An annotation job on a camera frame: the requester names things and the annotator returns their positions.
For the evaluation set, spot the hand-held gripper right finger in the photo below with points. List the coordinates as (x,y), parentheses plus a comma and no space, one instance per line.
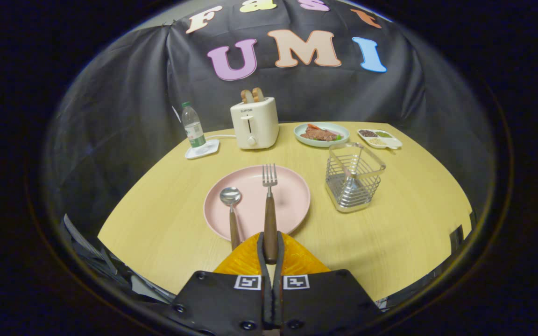
(325,303)

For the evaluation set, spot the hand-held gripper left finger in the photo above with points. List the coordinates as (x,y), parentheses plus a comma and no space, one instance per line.
(222,303)

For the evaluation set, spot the pink plate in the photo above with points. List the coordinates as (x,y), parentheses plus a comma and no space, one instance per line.
(250,214)

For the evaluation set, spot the dark striped cloth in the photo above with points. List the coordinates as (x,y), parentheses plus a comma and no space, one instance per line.
(101,266)

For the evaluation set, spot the dark object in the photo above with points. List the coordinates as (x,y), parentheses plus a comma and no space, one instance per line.
(456,239)

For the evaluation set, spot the white square coaster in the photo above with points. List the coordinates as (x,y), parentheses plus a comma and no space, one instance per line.
(206,151)

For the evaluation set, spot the pale green plate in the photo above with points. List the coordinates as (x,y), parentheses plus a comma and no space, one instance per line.
(320,143)

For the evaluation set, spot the brown steak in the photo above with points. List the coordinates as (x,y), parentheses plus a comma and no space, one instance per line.
(318,135)

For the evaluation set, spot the white divided sauce dish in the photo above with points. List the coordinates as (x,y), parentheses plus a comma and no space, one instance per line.
(381,139)

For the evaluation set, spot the clear plastic water bottle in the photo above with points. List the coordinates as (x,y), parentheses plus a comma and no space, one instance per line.
(194,128)

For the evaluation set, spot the pink red food slice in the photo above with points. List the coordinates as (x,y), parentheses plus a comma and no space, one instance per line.
(313,126)

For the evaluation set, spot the white toaster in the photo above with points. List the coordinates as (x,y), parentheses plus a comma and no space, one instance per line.
(255,123)

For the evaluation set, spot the toast slice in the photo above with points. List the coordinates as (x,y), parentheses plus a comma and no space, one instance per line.
(258,94)
(246,97)

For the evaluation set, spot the black backdrop cloth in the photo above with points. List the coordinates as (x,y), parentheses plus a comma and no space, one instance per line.
(124,116)

